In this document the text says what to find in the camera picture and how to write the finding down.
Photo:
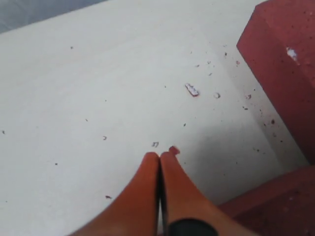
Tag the red brick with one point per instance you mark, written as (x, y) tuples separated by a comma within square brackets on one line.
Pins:
[(278, 45), (284, 206)]

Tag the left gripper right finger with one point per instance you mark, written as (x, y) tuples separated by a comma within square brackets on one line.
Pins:
[(186, 211)]

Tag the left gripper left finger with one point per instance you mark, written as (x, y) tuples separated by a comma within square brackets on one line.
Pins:
[(135, 211)]

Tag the white brick chip on table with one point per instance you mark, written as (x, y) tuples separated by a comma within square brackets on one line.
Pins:
[(192, 90)]

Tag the pale blue backdrop cloth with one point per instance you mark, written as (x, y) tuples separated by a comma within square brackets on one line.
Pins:
[(18, 13)]

